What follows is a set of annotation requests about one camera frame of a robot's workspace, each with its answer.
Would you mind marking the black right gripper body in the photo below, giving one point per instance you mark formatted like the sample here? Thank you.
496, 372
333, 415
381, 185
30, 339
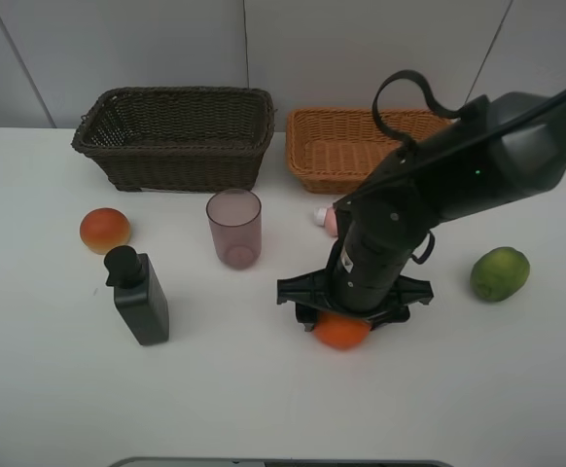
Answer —
363, 277

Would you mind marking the green lime fruit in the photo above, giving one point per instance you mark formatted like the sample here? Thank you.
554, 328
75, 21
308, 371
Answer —
499, 274

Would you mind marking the orange wicker basket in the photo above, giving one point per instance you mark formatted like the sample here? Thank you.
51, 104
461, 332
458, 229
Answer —
332, 150

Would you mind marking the dark brown wicker basket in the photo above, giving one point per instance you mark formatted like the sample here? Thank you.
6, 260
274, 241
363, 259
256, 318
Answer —
178, 139

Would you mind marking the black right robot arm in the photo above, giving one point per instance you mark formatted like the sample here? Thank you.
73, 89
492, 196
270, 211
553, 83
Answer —
493, 152

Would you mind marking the pink small bottle white cap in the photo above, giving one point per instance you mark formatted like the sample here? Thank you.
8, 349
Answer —
325, 217

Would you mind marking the black pump bottle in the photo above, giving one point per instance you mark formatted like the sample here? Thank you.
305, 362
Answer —
138, 296

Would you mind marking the orange mandarin fruit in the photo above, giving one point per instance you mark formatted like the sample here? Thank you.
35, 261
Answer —
340, 332

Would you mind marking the round orange bread bun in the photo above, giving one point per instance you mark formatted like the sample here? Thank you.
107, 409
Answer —
103, 229

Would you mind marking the purple translucent plastic cup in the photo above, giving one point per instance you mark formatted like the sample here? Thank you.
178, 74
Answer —
235, 221

